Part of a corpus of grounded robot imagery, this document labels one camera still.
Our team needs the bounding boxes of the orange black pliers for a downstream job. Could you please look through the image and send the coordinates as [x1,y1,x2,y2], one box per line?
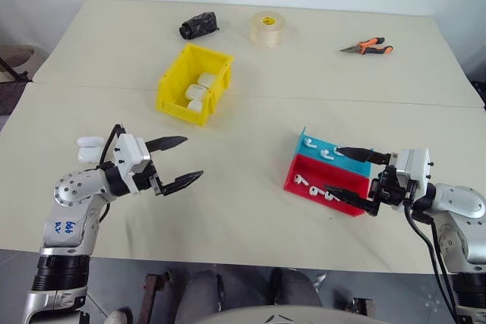
[339,36,395,56]

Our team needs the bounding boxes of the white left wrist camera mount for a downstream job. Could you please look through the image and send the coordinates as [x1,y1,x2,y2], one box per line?
[112,133,153,196]

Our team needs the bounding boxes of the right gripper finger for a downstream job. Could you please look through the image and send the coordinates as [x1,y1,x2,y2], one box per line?
[335,146,390,166]
[324,185,375,212]

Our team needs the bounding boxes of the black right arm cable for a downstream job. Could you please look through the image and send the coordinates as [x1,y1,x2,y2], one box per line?
[402,181,462,324]

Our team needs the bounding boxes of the clear adhesive tape roll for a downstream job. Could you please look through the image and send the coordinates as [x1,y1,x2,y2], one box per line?
[249,11,288,49]

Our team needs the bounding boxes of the rusty metal bracket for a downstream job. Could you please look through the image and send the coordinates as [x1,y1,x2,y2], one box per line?
[137,271,171,324]
[351,296,380,317]

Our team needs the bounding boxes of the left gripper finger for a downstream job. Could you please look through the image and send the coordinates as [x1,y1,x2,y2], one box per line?
[163,170,205,196]
[145,135,188,153]

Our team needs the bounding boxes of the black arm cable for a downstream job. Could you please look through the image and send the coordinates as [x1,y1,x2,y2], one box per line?
[96,124,126,223]
[402,181,462,324]

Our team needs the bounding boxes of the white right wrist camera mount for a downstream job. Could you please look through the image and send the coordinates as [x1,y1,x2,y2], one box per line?
[394,148,432,194]

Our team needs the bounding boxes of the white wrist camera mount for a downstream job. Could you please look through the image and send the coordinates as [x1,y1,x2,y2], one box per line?
[394,148,432,194]
[112,133,153,196]

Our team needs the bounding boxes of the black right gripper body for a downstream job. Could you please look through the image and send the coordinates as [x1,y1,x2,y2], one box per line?
[365,153,417,219]

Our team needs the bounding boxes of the dark grey rounded shape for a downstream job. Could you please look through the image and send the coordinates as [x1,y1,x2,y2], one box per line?
[265,267,323,308]
[178,269,229,324]

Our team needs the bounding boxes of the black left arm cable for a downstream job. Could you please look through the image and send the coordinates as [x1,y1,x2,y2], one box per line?
[96,124,126,223]

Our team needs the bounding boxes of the black rolled plastic bag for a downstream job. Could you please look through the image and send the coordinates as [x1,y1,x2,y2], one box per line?
[178,11,221,41]

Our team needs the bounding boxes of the yellow plastic bin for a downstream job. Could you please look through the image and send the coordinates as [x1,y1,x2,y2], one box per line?
[155,42,235,128]

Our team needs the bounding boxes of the blue plastic tray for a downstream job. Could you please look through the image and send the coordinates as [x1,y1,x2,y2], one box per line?
[291,125,375,178]

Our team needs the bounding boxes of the red plastic tray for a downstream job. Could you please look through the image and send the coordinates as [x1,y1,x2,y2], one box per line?
[282,153,371,219]

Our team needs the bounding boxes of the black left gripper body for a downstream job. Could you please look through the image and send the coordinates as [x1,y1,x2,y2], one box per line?
[134,165,167,197]

